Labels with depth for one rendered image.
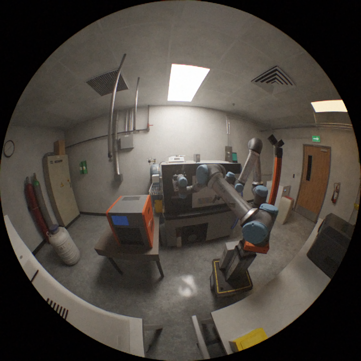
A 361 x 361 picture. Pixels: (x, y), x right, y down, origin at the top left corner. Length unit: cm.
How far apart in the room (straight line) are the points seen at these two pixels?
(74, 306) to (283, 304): 86
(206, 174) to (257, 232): 39
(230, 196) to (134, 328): 83
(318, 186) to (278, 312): 357
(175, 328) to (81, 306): 127
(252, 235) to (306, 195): 372
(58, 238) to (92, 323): 180
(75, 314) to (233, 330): 59
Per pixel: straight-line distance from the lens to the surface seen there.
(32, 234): 349
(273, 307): 80
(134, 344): 71
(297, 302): 92
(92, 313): 43
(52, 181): 332
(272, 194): 79
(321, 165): 398
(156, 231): 131
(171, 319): 156
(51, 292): 32
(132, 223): 96
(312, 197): 409
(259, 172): 104
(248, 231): 50
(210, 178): 58
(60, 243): 215
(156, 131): 254
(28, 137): 354
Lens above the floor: 155
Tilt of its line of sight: 14 degrees down
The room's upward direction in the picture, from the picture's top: 1 degrees counter-clockwise
